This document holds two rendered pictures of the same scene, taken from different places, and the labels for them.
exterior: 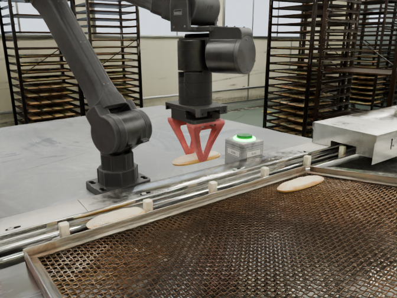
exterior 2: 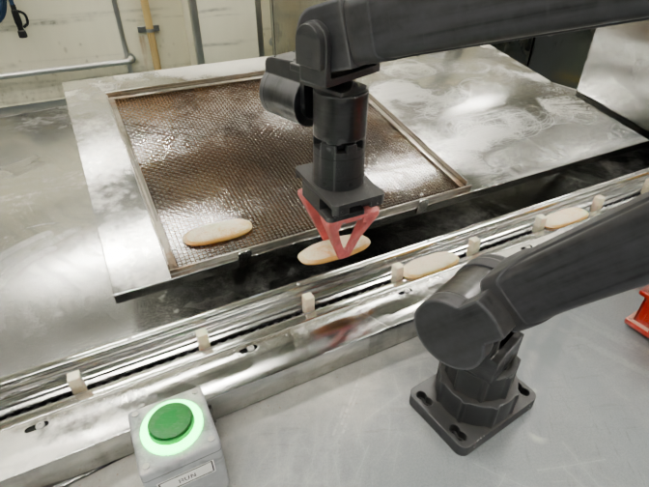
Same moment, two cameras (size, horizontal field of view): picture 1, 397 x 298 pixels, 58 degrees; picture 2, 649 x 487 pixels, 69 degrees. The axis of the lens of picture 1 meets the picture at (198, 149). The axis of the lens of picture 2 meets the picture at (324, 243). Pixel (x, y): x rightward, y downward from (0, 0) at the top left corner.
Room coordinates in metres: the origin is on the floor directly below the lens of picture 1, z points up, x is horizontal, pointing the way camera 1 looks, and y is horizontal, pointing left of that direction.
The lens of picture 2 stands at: (1.09, 0.06, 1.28)
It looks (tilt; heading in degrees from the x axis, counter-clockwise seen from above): 36 degrees down; 188
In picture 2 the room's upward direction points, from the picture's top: straight up
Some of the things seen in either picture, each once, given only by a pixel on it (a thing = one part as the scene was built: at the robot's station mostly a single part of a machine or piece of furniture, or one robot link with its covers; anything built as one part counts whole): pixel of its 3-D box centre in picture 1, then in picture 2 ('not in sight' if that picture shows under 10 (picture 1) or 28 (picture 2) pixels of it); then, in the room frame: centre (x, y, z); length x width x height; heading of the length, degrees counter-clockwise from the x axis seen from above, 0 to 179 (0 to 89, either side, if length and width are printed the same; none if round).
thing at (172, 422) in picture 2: (244, 138); (172, 425); (0.86, -0.11, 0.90); 0.04 x 0.04 x 0.02
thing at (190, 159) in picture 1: (197, 156); (334, 246); (0.61, 0.00, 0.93); 0.10 x 0.04 x 0.01; 125
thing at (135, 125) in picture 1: (124, 136); (469, 321); (0.73, 0.16, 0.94); 0.09 x 0.05 x 0.10; 54
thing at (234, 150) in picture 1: (244, 159); (182, 457); (0.86, -0.12, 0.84); 0.08 x 0.08 x 0.11; 35
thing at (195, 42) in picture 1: (197, 55); (335, 109); (0.61, 0.00, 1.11); 0.07 x 0.06 x 0.07; 54
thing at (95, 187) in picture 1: (117, 169); (477, 379); (0.74, 0.18, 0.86); 0.12 x 0.09 x 0.08; 131
